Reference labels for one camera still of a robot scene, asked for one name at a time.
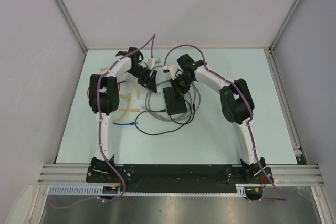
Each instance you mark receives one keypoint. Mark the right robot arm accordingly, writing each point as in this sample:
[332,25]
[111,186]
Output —
[236,104]

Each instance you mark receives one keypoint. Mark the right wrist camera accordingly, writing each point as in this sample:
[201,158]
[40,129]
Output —
[171,69]

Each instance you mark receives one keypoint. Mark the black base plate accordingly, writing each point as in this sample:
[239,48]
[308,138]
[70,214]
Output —
[183,179]

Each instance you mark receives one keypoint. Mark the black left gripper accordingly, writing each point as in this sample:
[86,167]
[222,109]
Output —
[151,85]

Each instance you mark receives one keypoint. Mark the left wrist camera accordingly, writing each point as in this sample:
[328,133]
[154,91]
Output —
[152,62]

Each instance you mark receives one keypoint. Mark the black network switch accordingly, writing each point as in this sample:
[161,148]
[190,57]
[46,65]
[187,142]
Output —
[174,105]

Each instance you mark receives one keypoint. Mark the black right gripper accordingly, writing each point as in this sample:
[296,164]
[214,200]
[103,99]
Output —
[177,91]

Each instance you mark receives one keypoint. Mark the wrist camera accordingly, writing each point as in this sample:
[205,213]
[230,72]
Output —
[152,62]
[171,69]

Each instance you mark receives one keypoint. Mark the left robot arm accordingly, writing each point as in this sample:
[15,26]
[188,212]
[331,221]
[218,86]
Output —
[104,100]

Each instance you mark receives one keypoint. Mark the grey cable duct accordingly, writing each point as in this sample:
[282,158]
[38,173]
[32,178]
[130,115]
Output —
[100,190]

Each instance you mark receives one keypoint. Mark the aluminium frame rail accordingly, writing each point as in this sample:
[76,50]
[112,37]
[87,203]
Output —
[284,175]

